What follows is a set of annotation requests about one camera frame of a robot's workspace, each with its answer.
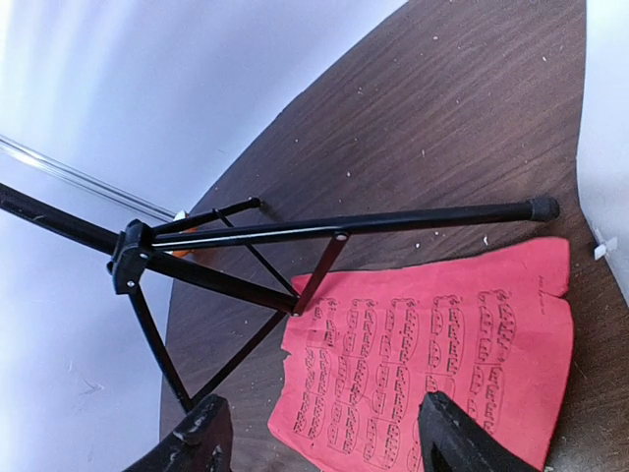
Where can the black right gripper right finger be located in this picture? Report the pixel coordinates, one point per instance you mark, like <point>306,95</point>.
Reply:
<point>451,440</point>

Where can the black music stand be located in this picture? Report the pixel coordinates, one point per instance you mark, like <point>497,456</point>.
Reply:
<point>208,251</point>

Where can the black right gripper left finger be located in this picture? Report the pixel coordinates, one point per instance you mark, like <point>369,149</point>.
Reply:
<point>202,441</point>

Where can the red sheet music paper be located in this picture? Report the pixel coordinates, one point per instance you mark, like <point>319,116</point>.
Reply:
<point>493,332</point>

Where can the white metronome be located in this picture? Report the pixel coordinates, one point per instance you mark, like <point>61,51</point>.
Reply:
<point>602,151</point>

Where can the left aluminium frame post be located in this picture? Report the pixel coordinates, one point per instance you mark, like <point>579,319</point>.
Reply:
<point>84,181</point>

